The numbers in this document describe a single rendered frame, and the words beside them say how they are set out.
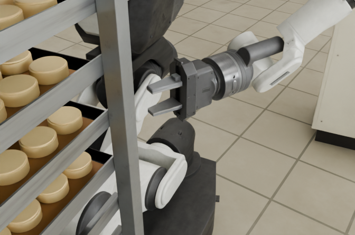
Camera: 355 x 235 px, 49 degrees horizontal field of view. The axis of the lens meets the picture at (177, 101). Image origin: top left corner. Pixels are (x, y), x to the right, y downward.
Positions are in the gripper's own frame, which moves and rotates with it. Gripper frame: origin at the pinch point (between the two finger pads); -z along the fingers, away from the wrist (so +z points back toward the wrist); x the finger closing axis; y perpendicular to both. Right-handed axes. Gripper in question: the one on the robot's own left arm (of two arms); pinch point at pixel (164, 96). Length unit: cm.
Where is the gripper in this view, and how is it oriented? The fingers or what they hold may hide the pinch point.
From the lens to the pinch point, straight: 71.7
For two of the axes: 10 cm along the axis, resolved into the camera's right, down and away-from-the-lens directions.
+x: 0.0, -8.4, -5.4
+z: 8.2, -3.1, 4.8
